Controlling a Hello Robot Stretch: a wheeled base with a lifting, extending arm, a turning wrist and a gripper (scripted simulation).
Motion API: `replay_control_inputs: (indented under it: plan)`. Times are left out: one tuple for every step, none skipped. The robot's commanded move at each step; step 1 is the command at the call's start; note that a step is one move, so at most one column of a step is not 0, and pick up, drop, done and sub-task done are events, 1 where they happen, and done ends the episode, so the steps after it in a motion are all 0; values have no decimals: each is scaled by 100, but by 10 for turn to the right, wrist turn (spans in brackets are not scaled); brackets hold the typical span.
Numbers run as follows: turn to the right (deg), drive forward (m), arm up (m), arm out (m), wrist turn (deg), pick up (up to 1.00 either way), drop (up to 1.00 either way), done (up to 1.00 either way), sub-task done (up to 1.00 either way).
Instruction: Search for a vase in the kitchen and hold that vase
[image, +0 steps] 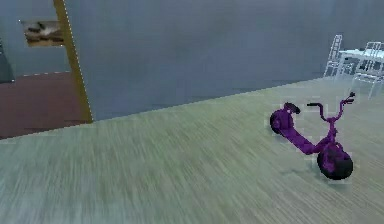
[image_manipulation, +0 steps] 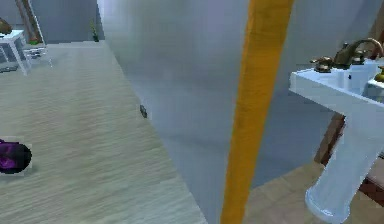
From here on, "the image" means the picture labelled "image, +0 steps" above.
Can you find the white dining table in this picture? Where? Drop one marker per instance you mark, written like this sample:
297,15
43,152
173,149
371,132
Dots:
353,53

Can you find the framed wall picture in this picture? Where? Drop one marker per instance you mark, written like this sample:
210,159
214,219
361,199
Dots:
43,32

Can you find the dark grey furniture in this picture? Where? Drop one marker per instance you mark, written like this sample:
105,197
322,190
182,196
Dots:
5,68

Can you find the yellow door frame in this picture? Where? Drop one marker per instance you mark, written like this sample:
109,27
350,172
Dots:
75,66

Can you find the purple toy scooter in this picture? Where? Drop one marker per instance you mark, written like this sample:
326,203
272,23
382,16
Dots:
300,138

